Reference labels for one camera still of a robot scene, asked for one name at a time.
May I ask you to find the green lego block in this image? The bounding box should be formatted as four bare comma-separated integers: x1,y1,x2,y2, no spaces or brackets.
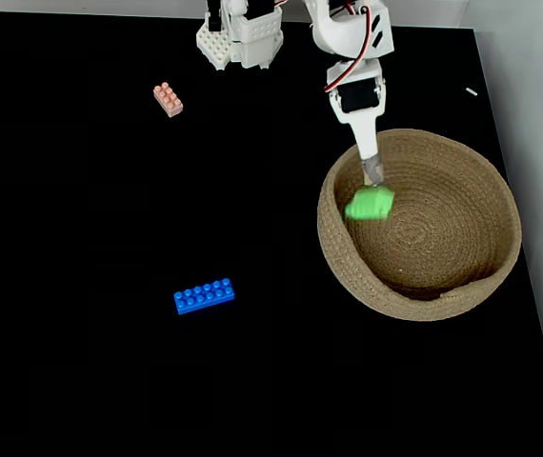
344,185,395,221

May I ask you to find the woven rope basket tray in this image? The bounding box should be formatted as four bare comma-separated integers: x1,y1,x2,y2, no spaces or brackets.
316,128,523,323

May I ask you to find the pink lego block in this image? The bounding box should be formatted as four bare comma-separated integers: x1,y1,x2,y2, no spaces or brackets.
152,82,185,118

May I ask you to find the blue lego block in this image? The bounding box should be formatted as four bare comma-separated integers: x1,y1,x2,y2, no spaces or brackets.
172,277,236,316

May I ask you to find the red black servo cable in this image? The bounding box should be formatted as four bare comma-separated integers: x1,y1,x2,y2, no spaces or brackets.
323,2,375,94

